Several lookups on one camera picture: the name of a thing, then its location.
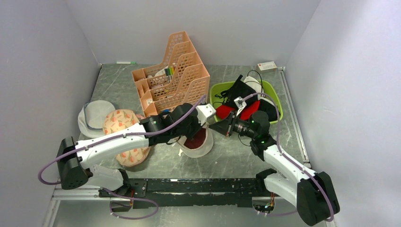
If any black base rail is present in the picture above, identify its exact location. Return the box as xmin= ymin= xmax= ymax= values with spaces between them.
xmin=99 ymin=178 xmax=273 ymax=209

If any orange plastic file organizer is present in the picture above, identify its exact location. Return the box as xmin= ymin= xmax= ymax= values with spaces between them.
xmin=132 ymin=31 xmax=210 ymax=117

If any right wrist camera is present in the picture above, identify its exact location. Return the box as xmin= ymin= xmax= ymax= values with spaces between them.
xmin=234 ymin=96 xmax=247 ymax=117

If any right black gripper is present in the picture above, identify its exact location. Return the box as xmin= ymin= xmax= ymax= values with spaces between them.
xmin=209 ymin=110 xmax=257 ymax=139

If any black garment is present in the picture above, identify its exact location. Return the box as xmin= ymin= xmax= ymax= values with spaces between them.
xmin=210 ymin=75 xmax=280 ymax=122

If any green white marker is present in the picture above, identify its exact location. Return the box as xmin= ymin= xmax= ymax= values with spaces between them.
xmin=116 ymin=61 xmax=137 ymax=65

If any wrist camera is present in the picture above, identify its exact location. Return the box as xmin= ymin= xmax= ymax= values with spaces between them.
xmin=234 ymin=96 xmax=247 ymax=117
xmin=196 ymin=104 xmax=217 ymax=126

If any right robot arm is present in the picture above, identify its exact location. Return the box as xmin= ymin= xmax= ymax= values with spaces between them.
xmin=210 ymin=111 xmax=340 ymax=226

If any small white box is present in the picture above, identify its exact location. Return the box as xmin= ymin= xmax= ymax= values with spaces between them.
xmin=257 ymin=61 xmax=278 ymax=71

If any white garment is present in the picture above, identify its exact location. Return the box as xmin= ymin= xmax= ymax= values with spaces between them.
xmin=243 ymin=76 xmax=264 ymax=94

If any pink floral laundry bag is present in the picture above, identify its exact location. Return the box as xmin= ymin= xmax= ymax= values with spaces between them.
xmin=103 ymin=109 xmax=152 ymax=168

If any white mesh laundry bag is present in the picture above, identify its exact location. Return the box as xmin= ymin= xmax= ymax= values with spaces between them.
xmin=178 ymin=126 xmax=214 ymax=158

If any bright red garment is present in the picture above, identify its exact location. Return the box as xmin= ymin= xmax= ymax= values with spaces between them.
xmin=216 ymin=101 xmax=260 ymax=121

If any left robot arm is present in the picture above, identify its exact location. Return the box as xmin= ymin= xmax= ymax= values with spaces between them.
xmin=57 ymin=103 xmax=216 ymax=197

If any green plastic basket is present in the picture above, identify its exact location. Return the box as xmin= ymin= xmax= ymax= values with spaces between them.
xmin=209 ymin=79 xmax=284 ymax=124

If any dark red bra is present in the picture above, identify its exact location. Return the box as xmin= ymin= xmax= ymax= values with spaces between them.
xmin=184 ymin=128 xmax=207 ymax=149

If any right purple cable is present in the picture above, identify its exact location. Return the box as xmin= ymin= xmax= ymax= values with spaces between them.
xmin=243 ymin=92 xmax=336 ymax=223

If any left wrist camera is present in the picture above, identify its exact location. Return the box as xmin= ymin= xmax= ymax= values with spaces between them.
xmin=196 ymin=104 xmax=217 ymax=126

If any grey-trimmed white mesh bag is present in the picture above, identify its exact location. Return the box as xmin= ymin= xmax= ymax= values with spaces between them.
xmin=78 ymin=100 xmax=115 ymax=138

